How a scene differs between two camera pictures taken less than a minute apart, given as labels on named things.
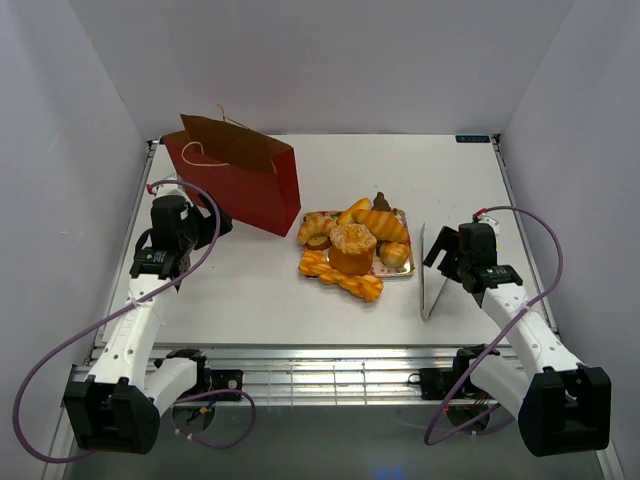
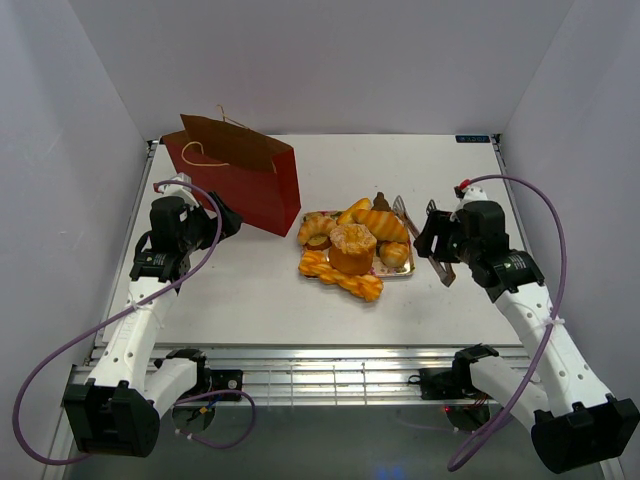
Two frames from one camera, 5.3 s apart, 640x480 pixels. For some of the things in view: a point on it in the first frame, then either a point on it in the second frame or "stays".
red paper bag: (251, 177) stays
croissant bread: (314, 224) stays
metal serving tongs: (426, 315) -> (445, 270)
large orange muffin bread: (352, 248) stays
